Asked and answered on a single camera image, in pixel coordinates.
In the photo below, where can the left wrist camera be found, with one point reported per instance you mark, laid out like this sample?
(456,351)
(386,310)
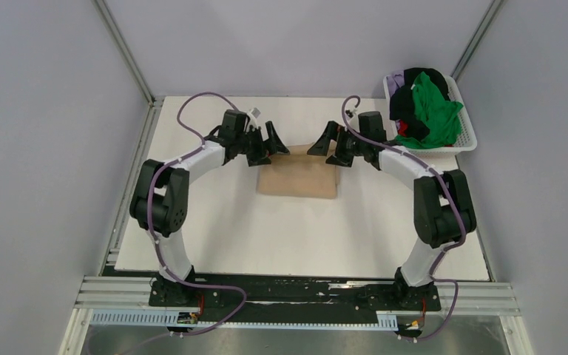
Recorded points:
(253,115)

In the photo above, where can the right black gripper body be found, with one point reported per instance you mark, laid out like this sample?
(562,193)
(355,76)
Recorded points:
(346,140)

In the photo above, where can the black t shirt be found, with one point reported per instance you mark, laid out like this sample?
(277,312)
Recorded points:
(402,106)

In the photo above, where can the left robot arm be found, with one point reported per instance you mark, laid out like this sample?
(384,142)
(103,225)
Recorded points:
(160,201)

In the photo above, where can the lavender t shirt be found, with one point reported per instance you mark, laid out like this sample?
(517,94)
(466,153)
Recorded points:
(395,80)

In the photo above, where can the red garment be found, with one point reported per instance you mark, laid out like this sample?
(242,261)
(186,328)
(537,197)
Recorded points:
(402,128)

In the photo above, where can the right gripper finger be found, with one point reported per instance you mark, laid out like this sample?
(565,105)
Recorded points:
(342,156)
(322,146)

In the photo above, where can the aluminium frame post left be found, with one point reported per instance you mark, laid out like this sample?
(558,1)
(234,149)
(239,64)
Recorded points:
(111,25)

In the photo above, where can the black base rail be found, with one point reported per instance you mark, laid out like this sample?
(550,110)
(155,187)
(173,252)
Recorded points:
(272,297)

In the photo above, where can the aluminium frame post right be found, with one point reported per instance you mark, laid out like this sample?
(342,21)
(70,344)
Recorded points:
(476,38)

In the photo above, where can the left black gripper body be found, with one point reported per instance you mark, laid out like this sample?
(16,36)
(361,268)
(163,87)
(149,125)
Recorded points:
(251,140)

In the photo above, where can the green t shirt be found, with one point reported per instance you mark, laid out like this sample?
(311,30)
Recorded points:
(440,115)

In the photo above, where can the beige t shirt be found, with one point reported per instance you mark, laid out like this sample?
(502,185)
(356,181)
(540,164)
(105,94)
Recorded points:
(299,174)

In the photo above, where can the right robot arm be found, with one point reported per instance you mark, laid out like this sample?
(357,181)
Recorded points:
(443,212)

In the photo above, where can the white slotted cable duct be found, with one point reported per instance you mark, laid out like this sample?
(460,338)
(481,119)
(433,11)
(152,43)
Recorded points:
(378,321)

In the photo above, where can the aluminium frame post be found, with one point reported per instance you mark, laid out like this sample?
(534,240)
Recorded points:
(111,25)
(476,38)

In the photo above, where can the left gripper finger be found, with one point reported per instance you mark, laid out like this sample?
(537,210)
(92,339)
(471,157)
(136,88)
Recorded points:
(274,144)
(258,157)

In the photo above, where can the white plastic basket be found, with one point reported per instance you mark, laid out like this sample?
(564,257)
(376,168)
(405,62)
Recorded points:
(467,140)

